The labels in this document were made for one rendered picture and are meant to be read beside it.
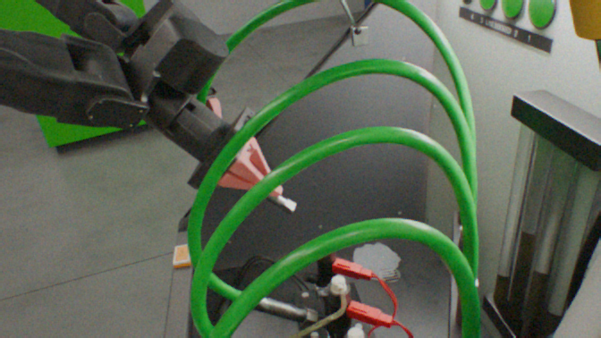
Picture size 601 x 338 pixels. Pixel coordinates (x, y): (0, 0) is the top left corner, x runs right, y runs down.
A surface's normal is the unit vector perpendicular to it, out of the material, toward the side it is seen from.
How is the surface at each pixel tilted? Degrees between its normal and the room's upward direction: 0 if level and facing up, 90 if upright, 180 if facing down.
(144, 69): 58
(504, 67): 90
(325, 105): 90
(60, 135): 90
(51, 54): 42
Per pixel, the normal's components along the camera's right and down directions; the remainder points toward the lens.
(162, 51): -0.57, -0.16
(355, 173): 0.16, 0.47
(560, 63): -0.98, 0.15
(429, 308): -0.09, -0.87
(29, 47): 0.60, -0.64
